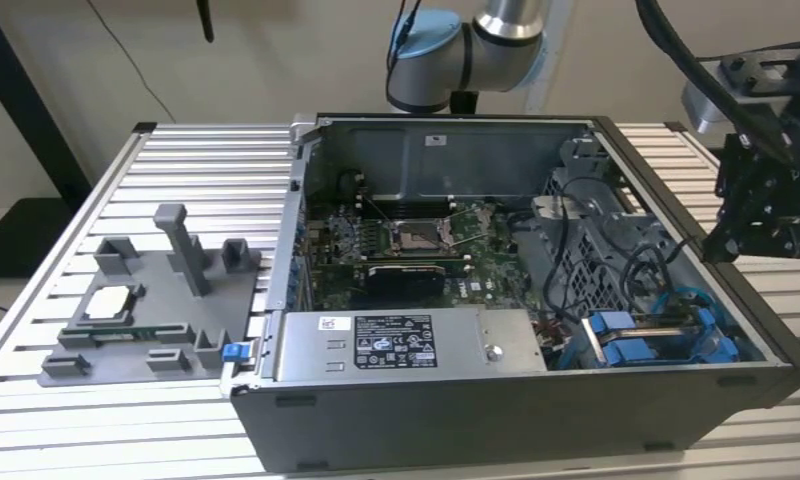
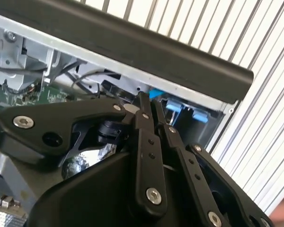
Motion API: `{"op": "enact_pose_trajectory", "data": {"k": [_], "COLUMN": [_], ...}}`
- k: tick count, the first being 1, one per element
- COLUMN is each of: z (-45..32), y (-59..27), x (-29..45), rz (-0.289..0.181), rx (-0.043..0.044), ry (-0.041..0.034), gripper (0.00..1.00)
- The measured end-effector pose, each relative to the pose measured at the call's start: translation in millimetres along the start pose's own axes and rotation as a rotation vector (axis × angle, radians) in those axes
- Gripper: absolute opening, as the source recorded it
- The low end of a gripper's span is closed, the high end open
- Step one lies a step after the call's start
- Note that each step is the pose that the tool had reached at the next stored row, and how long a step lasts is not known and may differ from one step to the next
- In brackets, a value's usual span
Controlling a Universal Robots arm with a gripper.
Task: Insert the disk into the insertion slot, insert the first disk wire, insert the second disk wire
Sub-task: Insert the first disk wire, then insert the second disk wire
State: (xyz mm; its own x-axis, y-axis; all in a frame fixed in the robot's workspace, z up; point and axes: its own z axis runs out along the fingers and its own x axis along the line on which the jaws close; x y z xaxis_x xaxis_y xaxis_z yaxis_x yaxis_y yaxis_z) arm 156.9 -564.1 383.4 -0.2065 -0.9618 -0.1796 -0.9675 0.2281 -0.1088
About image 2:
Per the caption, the hard disk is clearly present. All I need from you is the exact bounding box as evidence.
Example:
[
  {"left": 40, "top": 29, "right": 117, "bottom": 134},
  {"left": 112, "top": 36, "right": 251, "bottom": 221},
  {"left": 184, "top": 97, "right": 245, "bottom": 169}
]
[{"left": 165, "top": 99, "right": 209, "bottom": 123}]

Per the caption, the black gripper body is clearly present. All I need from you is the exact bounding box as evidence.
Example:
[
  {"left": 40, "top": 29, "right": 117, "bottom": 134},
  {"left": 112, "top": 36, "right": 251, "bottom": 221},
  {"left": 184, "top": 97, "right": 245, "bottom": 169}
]
[{"left": 26, "top": 151, "right": 204, "bottom": 227}]

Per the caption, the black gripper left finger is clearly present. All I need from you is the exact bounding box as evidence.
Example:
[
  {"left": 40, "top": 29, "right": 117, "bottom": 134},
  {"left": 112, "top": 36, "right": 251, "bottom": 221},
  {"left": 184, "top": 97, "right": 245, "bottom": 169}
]
[{"left": 0, "top": 92, "right": 168, "bottom": 218}]

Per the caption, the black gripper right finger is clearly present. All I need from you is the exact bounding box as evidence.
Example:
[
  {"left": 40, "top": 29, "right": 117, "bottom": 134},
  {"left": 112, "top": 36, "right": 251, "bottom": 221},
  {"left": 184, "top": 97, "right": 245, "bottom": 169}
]
[{"left": 151, "top": 101, "right": 274, "bottom": 227}]

